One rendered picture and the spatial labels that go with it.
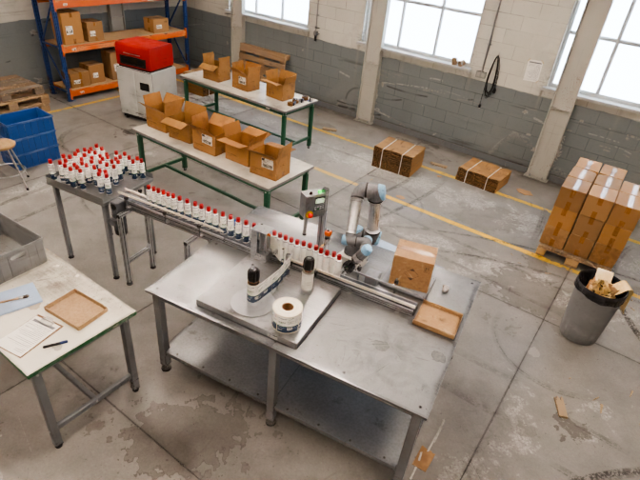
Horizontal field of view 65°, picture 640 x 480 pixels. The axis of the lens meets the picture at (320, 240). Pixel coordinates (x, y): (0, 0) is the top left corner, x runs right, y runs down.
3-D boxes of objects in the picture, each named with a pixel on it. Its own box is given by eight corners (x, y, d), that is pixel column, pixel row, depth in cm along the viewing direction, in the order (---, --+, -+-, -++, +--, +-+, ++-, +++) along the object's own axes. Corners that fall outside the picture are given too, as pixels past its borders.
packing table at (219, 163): (137, 185, 649) (130, 128, 606) (185, 167, 706) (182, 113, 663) (266, 251, 551) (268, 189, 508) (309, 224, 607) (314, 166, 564)
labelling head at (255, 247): (250, 256, 391) (250, 229, 377) (259, 249, 401) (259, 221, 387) (265, 262, 386) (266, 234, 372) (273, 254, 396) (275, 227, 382)
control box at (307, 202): (298, 212, 374) (300, 190, 364) (318, 210, 381) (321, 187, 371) (305, 219, 367) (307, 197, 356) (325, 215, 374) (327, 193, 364)
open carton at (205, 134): (185, 150, 568) (183, 118, 548) (212, 139, 601) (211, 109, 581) (210, 160, 552) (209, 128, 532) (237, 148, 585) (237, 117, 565)
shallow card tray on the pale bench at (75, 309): (44, 310, 333) (43, 306, 331) (75, 291, 351) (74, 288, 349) (78, 330, 320) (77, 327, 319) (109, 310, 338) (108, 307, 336)
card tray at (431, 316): (411, 323, 351) (412, 319, 349) (422, 303, 371) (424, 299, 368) (453, 340, 341) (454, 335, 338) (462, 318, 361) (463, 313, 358)
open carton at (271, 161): (242, 174, 529) (242, 141, 509) (270, 159, 567) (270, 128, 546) (271, 186, 515) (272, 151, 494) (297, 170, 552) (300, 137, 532)
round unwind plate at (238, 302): (221, 307, 340) (221, 306, 339) (247, 283, 363) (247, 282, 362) (259, 324, 329) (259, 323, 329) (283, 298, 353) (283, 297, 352)
